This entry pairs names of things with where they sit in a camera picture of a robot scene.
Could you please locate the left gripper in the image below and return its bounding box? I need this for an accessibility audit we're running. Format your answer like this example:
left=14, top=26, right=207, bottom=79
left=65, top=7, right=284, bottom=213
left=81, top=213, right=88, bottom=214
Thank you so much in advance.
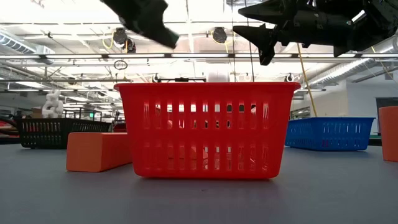
left=100, top=0, right=180, bottom=50

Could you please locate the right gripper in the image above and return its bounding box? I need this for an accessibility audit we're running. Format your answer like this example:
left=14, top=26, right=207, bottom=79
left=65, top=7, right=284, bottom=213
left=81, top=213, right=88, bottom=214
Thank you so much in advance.
left=232, top=0, right=356, bottom=67

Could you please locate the orange rectangular block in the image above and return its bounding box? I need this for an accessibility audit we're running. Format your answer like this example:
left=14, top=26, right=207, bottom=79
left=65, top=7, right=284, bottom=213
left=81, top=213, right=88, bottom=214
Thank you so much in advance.
left=65, top=131, right=133, bottom=173

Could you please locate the orange cylinder block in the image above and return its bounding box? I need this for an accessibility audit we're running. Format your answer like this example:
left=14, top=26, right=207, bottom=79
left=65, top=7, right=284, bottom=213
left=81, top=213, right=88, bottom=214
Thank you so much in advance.
left=378, top=105, right=398, bottom=162

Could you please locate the red plastic basket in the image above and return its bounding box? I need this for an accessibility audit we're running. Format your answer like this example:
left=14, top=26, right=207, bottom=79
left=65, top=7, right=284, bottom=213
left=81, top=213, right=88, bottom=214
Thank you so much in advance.
left=113, top=81, right=302, bottom=180

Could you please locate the red background bin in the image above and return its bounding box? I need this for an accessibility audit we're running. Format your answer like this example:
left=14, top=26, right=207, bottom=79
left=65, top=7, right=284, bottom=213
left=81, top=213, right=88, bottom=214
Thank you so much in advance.
left=0, top=119, right=18, bottom=137
left=111, top=121, right=128, bottom=134

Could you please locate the blue plastic basket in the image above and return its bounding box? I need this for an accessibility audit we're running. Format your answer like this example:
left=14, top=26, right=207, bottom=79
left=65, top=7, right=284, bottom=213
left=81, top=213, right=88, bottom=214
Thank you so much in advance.
left=284, top=116, right=376, bottom=152

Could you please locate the white stacked foam object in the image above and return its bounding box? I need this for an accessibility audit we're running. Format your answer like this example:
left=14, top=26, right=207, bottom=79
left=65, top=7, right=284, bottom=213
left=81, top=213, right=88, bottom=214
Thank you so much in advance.
left=41, top=89, right=65, bottom=119

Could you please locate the black plastic basket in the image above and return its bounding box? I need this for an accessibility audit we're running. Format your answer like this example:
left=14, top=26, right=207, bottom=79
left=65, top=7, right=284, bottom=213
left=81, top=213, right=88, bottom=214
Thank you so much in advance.
left=15, top=117, right=112, bottom=149

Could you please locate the black ceiling cable reel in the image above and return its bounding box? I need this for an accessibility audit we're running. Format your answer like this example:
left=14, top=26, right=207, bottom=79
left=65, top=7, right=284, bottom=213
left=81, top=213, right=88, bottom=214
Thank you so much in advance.
left=111, top=26, right=137, bottom=54
left=210, top=26, right=229, bottom=45

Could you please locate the yellow hanging cable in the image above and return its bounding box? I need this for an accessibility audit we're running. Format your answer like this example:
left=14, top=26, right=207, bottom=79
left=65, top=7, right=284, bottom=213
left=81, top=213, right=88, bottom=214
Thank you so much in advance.
left=295, top=42, right=318, bottom=118

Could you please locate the silver ventilation duct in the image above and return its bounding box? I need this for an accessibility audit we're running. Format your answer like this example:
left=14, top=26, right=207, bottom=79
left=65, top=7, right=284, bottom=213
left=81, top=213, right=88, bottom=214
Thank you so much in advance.
left=306, top=37, right=398, bottom=88

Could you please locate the grey ventilation duct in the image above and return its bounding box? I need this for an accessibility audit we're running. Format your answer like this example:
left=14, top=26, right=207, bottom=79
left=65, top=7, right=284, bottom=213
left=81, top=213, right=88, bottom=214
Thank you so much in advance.
left=0, top=30, right=56, bottom=65

